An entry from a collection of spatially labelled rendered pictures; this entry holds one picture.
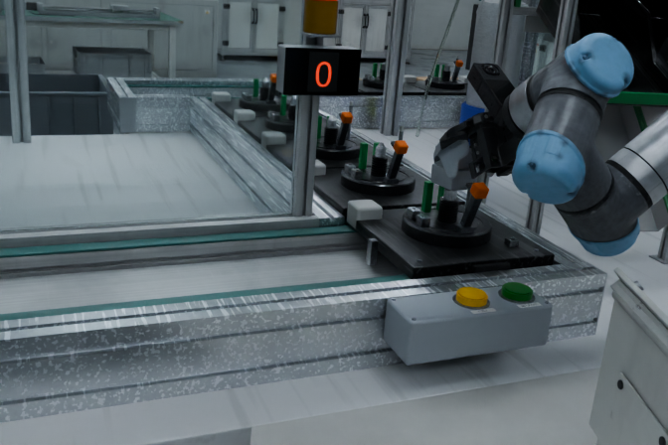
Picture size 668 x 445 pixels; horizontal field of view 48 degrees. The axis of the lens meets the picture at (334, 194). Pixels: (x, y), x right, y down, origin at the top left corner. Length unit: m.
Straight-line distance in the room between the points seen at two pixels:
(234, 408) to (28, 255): 0.39
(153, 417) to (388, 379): 0.30
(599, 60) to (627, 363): 0.32
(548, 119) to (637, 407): 0.31
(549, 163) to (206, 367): 0.46
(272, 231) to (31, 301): 0.38
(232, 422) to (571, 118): 0.50
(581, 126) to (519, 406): 0.36
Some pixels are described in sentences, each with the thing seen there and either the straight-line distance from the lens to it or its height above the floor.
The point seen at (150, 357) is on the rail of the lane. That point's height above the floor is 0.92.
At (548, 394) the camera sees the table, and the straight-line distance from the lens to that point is 1.02.
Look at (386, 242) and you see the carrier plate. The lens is 1.12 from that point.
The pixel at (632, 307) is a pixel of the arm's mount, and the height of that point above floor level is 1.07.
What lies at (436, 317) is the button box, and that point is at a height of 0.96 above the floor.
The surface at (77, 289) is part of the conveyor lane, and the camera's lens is 1.08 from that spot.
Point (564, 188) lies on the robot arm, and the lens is 0.83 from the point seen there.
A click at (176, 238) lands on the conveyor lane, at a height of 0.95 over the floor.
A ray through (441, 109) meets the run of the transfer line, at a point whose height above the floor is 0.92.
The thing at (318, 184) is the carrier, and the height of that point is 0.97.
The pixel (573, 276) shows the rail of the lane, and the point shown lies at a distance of 1.13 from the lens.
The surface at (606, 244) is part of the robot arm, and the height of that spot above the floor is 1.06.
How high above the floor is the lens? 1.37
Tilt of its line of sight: 17 degrees down
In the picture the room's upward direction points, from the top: 4 degrees clockwise
